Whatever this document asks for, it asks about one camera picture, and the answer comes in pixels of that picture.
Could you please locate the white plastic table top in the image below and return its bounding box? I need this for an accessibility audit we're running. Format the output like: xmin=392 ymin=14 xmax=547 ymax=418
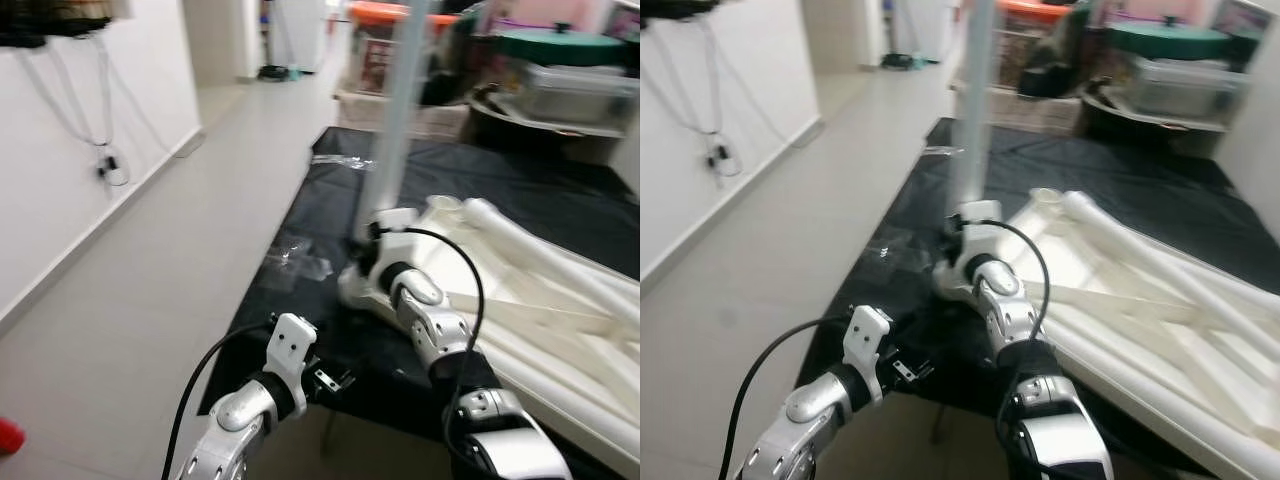
xmin=932 ymin=188 xmax=1280 ymax=479
xmin=337 ymin=195 xmax=641 ymax=479

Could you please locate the black tablecloth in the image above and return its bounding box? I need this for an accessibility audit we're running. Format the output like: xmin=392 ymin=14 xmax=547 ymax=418
xmin=795 ymin=118 xmax=1280 ymax=480
xmin=200 ymin=125 xmax=641 ymax=480

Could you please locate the clear tape patch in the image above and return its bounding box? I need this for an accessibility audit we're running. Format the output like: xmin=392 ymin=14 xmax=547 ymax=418
xmin=262 ymin=232 xmax=333 ymax=293
xmin=868 ymin=230 xmax=926 ymax=276

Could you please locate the beige patterned ledge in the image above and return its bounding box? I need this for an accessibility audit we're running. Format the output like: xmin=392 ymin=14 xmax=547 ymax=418
xmin=950 ymin=82 xmax=1086 ymax=136
xmin=335 ymin=88 xmax=471 ymax=141

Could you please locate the orange-lidded clear storage box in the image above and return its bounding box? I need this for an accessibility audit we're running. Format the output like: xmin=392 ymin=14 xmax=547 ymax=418
xmin=345 ymin=0 xmax=441 ymax=96
xmin=960 ymin=0 xmax=1066 ymax=96

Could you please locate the black plastic bag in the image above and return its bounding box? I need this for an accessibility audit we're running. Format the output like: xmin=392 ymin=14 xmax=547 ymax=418
xmin=420 ymin=10 xmax=481 ymax=106
xmin=1020 ymin=20 xmax=1096 ymax=101

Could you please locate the white appliance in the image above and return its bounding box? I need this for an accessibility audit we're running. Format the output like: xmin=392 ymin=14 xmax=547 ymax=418
xmin=885 ymin=0 xmax=946 ymax=63
xmin=262 ymin=0 xmax=331 ymax=73

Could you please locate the clear plastic storage box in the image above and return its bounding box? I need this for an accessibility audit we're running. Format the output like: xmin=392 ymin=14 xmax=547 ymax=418
xmin=1125 ymin=55 xmax=1251 ymax=119
xmin=515 ymin=62 xmax=641 ymax=126

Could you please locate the green round lid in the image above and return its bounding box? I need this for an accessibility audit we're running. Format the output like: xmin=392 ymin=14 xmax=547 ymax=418
xmin=1105 ymin=22 xmax=1236 ymax=63
xmin=495 ymin=28 xmax=629 ymax=69

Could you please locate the pink plastic box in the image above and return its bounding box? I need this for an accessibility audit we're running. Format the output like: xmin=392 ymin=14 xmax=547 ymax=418
xmin=1125 ymin=0 xmax=1241 ymax=29
xmin=480 ymin=0 xmax=616 ymax=36

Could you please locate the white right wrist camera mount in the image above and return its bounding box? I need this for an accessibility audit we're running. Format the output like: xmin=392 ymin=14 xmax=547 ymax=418
xmin=940 ymin=200 xmax=1004 ymax=281
xmin=355 ymin=207 xmax=421 ymax=286

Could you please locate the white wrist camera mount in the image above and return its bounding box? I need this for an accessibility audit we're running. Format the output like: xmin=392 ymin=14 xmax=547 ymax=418
xmin=940 ymin=200 xmax=1004 ymax=281
xmin=845 ymin=305 xmax=894 ymax=386
xmin=265 ymin=312 xmax=319 ymax=396
xmin=355 ymin=207 xmax=421 ymax=286

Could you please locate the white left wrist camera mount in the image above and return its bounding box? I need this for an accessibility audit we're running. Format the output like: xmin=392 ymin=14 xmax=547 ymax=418
xmin=845 ymin=305 xmax=894 ymax=386
xmin=265 ymin=312 xmax=319 ymax=396

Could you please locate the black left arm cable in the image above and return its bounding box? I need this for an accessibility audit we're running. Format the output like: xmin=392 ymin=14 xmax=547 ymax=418
xmin=160 ymin=318 xmax=276 ymax=480
xmin=718 ymin=314 xmax=854 ymax=480

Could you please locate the black wall cable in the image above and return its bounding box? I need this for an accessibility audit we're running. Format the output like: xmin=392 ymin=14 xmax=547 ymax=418
xmin=660 ymin=20 xmax=746 ymax=181
xmin=15 ymin=45 xmax=136 ymax=191

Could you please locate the black wall shelf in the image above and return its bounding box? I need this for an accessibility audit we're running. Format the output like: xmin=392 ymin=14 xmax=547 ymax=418
xmin=0 ymin=0 xmax=131 ymax=49
xmin=640 ymin=0 xmax=716 ymax=21

